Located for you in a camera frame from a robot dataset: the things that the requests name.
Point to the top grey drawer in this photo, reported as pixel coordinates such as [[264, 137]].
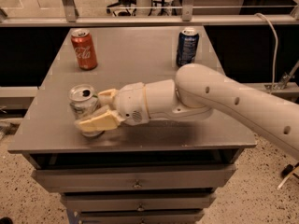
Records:
[[134, 178]]

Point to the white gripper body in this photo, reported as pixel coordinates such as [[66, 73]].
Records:
[[130, 103]]

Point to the grey drawer cabinet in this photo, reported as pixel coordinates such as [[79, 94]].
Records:
[[48, 139]]

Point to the blue pepsi can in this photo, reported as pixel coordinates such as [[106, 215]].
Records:
[[188, 40]]

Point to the red coca-cola can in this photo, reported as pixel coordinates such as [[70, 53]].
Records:
[[82, 42]]

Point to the white green 7up can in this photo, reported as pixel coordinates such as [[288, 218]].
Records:
[[83, 100]]

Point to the middle grey drawer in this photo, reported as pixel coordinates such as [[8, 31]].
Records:
[[138, 202]]

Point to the black office chair base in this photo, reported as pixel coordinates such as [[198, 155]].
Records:
[[140, 8]]

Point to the metal frame rail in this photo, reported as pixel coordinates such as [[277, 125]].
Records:
[[92, 13]]

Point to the bottom grey drawer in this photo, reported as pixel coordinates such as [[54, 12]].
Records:
[[147, 217]]

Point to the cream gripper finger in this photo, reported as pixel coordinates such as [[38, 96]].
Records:
[[107, 97], [109, 120]]

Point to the black white tool on floor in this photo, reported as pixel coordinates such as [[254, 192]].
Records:
[[289, 171]]

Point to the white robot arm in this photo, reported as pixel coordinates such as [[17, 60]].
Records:
[[193, 93]]

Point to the grey drawer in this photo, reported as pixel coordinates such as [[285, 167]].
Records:
[[147, 217], [138, 202], [134, 178]]

